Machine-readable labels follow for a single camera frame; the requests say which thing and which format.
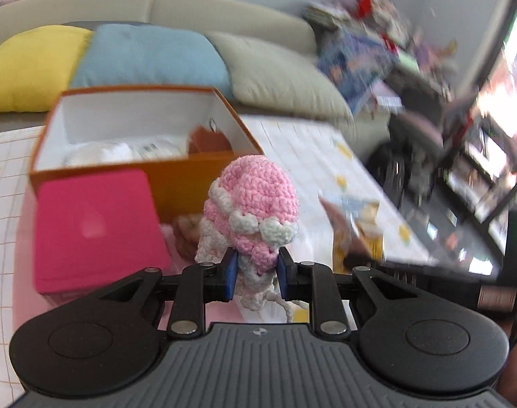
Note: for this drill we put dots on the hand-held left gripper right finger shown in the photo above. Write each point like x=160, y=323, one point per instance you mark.
x=286, y=276

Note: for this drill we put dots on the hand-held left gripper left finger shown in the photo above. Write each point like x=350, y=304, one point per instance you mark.
x=229, y=274

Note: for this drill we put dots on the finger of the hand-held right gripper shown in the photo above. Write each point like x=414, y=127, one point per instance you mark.
x=364, y=260

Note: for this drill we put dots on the yellow snack packet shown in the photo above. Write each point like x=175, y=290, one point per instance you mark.
x=364, y=238

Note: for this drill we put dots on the tan curly plush toy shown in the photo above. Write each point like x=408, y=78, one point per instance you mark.
x=188, y=231

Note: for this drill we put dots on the pink white crochet toy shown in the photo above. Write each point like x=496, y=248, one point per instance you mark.
x=254, y=195

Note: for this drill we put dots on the orange cardboard box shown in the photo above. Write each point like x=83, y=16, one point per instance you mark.
x=177, y=182

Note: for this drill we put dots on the brown round plush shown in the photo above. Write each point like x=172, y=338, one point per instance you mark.
x=207, y=140

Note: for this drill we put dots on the clear plastic package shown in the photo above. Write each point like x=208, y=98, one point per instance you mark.
x=156, y=146

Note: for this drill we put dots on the white tissue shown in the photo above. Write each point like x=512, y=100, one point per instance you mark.
x=97, y=153

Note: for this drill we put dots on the pink table mat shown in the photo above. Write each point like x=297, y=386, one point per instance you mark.
x=167, y=238

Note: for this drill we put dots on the black backpack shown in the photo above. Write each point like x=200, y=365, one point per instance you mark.
x=394, y=170

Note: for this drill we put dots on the lemon print tablecloth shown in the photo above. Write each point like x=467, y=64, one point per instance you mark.
x=292, y=144

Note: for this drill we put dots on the red box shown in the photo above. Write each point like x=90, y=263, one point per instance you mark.
x=92, y=229

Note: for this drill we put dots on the printed figure pillow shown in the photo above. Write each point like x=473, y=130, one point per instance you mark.
x=352, y=68

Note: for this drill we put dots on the beige pillow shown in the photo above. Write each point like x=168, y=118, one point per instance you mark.
x=279, y=80

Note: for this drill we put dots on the blue pillow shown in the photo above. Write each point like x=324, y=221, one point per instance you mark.
x=152, y=57

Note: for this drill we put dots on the beige sofa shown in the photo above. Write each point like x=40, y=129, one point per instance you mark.
x=199, y=8

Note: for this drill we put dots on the yellow pillow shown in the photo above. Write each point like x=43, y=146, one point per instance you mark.
x=33, y=68

